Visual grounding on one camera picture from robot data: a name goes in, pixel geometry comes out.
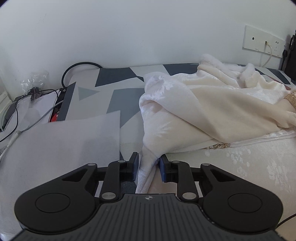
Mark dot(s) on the white wall socket panel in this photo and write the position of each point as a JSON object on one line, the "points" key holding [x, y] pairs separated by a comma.
{"points": [[261, 41]]}

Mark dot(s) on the clear plastic bag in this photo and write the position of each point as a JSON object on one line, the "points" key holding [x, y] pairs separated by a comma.
{"points": [[36, 79]]}

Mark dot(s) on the cream embroidered fluffy garment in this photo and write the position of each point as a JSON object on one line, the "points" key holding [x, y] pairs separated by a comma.
{"points": [[219, 104]]}

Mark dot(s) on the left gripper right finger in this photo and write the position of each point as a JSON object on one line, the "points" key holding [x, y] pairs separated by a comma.
{"points": [[180, 173]]}

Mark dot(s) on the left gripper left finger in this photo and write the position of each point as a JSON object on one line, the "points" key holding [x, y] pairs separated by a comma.
{"points": [[119, 178]]}

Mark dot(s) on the geometric patterned table mat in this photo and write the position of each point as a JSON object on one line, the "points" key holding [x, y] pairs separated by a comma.
{"points": [[118, 90]]}

